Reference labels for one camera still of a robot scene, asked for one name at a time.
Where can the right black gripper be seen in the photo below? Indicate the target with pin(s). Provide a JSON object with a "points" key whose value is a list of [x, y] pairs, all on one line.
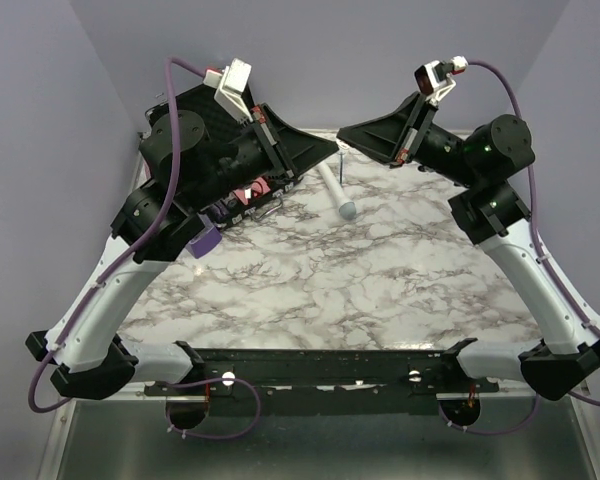
{"points": [[393, 138]]}

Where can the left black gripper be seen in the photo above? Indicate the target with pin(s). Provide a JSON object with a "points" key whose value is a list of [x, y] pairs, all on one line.
{"points": [[296, 152]]}

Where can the blue key tag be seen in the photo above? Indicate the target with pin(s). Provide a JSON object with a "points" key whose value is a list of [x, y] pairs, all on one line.
{"points": [[341, 168]]}

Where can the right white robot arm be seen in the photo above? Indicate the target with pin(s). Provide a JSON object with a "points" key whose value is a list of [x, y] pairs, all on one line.
{"points": [[497, 220]]}

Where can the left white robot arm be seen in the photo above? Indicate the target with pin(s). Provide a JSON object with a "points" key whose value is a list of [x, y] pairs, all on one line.
{"points": [[147, 235]]}

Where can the white microphone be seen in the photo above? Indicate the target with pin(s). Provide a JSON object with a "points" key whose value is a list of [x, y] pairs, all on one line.
{"points": [[345, 207]]}

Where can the black poker chip case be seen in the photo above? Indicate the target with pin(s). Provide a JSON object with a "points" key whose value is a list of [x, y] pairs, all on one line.
{"points": [[222, 166]]}

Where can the purple metronome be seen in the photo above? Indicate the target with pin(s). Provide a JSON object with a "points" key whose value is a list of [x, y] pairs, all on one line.
{"points": [[203, 243]]}

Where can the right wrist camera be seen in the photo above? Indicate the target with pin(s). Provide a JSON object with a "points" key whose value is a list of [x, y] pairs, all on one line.
{"points": [[435, 79]]}

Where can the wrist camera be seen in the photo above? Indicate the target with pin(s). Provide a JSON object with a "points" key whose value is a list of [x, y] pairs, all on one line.
{"points": [[229, 85], [435, 79]]}

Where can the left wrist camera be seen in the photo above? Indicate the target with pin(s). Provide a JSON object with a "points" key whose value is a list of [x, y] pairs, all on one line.
{"points": [[229, 85]]}

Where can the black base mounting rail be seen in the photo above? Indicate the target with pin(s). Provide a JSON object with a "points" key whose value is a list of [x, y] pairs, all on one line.
{"points": [[327, 382]]}

